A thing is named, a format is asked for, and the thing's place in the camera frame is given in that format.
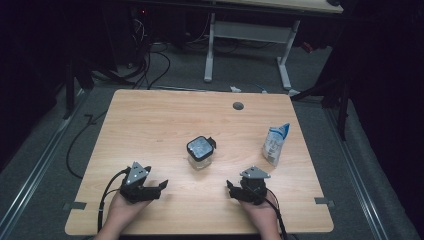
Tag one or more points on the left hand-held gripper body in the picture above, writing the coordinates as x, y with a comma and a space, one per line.
136, 176

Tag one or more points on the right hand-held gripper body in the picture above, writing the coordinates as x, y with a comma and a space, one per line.
255, 190

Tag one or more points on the white and blue bag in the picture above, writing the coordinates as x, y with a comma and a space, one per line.
275, 143

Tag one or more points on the clear jar with black lid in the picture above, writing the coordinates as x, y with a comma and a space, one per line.
200, 148

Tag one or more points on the person's right hand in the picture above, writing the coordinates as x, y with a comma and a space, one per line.
265, 213

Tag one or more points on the person's left hand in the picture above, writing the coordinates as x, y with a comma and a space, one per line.
125, 211

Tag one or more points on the grey tape strip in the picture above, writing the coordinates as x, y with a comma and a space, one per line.
75, 205
324, 201

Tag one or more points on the round grey table grommet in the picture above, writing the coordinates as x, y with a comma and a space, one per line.
238, 106

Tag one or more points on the small white scrap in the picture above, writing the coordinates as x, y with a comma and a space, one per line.
235, 89

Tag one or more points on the black stand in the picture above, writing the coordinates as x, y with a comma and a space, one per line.
343, 110
69, 90

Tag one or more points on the small red object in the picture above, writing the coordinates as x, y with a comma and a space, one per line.
307, 47

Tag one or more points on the desk with white metal legs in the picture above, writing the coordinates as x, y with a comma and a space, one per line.
248, 32

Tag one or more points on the metal floor rail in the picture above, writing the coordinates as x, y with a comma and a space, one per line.
40, 156
358, 176

